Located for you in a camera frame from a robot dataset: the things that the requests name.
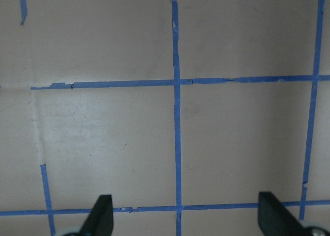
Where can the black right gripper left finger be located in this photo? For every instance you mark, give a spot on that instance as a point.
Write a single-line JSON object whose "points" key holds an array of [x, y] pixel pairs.
{"points": [[100, 220]]}

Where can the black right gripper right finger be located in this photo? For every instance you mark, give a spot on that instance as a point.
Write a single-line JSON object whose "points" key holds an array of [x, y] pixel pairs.
{"points": [[275, 220]]}

